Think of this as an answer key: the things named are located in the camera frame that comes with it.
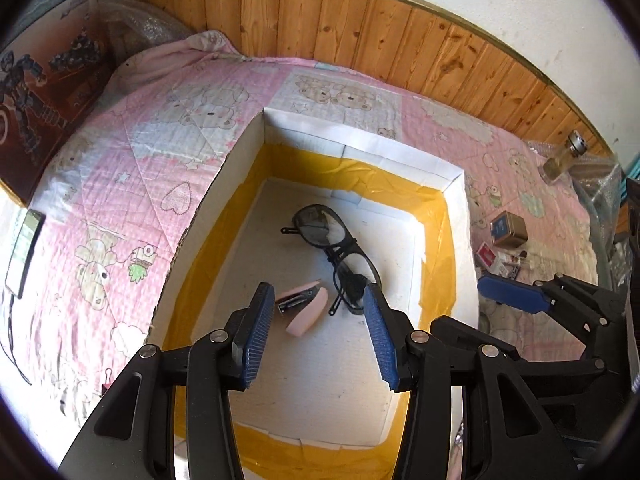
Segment small white tube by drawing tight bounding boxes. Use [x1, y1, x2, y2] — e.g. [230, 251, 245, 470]
[498, 250, 527, 266]

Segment red white staples box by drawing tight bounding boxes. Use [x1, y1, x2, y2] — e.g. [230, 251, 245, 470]
[475, 243, 499, 272]

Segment pink stapler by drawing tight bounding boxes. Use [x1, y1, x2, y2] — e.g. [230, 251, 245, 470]
[276, 281, 329, 337]

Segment glass jar metal lid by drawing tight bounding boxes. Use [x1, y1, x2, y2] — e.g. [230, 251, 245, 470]
[539, 130, 588, 185]

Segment black safety glasses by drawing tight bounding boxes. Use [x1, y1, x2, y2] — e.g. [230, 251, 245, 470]
[280, 204, 382, 315]

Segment teal boards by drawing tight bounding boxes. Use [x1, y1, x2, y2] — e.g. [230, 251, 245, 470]
[620, 155, 640, 203]

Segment pink bear quilt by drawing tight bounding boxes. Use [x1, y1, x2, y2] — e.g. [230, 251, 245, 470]
[0, 29, 601, 480]

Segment white cardboard box yellow tape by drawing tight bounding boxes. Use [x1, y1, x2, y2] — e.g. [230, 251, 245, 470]
[149, 107, 478, 479]

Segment robot toy box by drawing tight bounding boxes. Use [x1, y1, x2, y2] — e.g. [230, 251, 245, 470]
[1, 0, 113, 205]

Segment bubble wrap bag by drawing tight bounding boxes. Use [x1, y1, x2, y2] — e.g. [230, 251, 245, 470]
[99, 0, 193, 64]

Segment wooden headboard panel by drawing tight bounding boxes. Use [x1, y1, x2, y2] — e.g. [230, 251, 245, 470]
[142, 0, 612, 155]

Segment black cable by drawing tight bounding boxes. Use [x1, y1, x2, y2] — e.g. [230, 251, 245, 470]
[0, 286, 34, 387]

